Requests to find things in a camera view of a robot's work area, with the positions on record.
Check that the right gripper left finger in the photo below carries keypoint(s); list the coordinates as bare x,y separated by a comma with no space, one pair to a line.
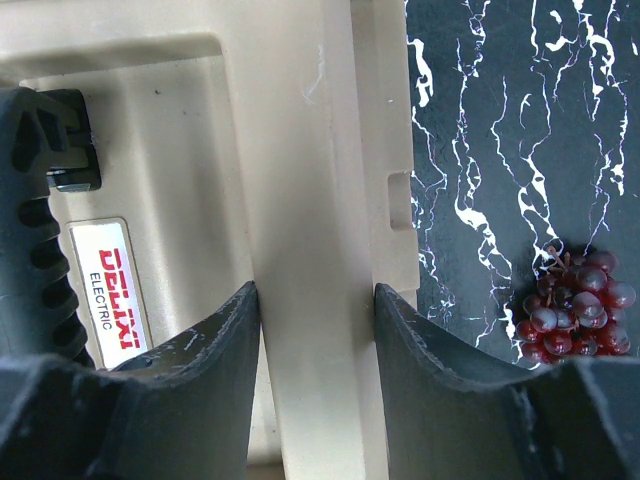
181,410

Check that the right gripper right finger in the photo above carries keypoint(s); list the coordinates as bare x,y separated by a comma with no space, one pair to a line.
455,412

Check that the tan plastic tool box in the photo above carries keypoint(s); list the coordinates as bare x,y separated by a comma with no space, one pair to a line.
264,141

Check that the dark purple grape bunch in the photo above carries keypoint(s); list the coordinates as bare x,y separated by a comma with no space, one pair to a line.
577,309

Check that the black marble pattern mat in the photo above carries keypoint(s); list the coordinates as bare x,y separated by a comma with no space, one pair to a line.
525,119

